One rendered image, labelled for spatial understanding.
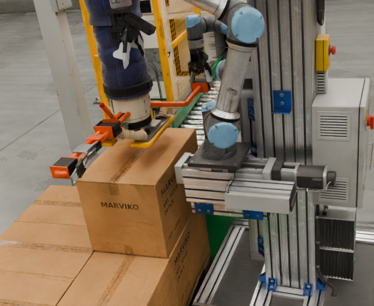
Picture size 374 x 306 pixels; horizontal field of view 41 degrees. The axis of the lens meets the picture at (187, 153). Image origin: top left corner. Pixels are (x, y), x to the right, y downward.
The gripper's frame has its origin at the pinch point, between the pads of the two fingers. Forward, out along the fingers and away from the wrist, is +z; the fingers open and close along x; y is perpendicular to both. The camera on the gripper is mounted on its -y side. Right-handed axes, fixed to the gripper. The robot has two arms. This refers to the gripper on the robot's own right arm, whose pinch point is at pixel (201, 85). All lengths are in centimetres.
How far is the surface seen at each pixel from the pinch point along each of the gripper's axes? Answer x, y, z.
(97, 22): -29, 41, -43
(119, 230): -28, 60, 50
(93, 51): -132, -123, 15
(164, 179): -6, 50, 27
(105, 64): -30, 39, -24
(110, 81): -29, 40, -17
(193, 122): -44, -98, 64
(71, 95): -127, -72, 33
